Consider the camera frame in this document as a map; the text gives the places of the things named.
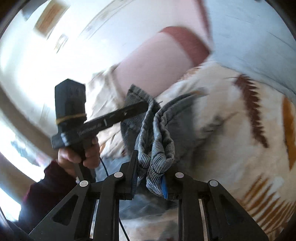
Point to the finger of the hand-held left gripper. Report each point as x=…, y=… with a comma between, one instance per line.
x=136, y=110

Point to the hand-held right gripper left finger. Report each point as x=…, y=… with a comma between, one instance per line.
x=130, y=176

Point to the cream leaf-print blanket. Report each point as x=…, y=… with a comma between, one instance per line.
x=231, y=162

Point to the small wall picture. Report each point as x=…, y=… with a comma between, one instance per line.
x=61, y=42

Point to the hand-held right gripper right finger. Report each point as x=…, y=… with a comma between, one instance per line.
x=164, y=190

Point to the large brown wall picture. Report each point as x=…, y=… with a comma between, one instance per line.
x=52, y=16

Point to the light blue sheet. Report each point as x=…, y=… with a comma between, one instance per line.
x=242, y=34

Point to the person's left forearm maroon sleeve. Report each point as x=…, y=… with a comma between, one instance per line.
x=44, y=192

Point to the person's left hand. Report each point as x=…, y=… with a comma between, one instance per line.
x=67, y=157

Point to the grey-blue denim pants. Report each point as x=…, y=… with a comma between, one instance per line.
x=159, y=150

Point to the pink pillow with maroon band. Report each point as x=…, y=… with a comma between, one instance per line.
x=150, y=67
x=161, y=16

